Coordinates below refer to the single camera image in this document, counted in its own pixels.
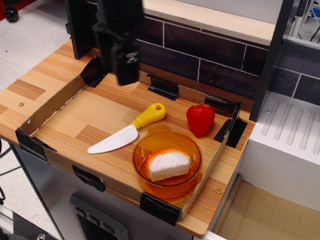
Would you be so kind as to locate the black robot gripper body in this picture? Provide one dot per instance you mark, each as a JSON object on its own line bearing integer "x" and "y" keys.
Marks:
{"x": 119, "y": 20}

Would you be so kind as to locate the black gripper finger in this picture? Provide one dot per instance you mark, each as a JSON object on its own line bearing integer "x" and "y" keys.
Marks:
{"x": 125, "y": 60}
{"x": 104, "y": 43}

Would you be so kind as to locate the white orange toy sushi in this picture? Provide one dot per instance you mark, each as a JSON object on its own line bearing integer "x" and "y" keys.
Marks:
{"x": 167, "y": 163}

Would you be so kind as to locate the cardboard fence with black tape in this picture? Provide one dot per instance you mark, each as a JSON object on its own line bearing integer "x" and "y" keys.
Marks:
{"x": 150, "y": 201}

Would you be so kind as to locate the orange transparent plastic pot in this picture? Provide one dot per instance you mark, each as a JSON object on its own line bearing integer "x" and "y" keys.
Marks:
{"x": 161, "y": 137}

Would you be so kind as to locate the yellow white toy knife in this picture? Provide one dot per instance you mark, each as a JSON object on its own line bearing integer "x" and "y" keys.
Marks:
{"x": 125, "y": 136}

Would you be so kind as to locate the light wood shelf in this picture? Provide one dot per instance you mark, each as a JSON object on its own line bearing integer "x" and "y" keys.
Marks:
{"x": 227, "y": 24}

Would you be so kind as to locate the red toy strawberry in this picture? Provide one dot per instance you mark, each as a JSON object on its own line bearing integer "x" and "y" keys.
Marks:
{"x": 200, "y": 118}

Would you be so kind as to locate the black caster wheel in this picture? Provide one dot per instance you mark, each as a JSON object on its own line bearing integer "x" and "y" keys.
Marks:
{"x": 11, "y": 14}

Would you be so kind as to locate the grey oven control panel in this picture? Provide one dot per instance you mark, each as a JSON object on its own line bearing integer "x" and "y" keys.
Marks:
{"x": 95, "y": 224}

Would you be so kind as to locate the white ribbed sink drainboard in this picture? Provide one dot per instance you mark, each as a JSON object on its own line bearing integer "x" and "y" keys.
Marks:
{"x": 282, "y": 155}

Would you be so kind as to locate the dark grey right post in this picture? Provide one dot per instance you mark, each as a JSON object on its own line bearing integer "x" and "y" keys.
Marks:
{"x": 281, "y": 33}

